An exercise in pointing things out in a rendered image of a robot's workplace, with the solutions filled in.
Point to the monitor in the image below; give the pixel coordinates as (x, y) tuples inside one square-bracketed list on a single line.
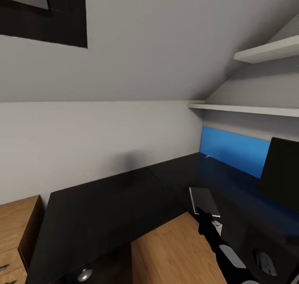
[(280, 176)]

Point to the room divider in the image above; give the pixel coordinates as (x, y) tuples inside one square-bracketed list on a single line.
[(245, 153)]

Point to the mouse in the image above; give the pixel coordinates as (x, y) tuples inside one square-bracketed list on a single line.
[(265, 263)]

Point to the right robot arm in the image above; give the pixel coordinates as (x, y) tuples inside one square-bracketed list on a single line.
[(233, 269)]

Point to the notebook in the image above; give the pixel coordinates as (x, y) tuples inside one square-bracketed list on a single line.
[(202, 198)]

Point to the cabinet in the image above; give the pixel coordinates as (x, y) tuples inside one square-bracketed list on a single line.
[(114, 268), (20, 224)]

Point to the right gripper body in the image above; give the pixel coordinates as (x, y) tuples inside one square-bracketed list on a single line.
[(205, 225)]

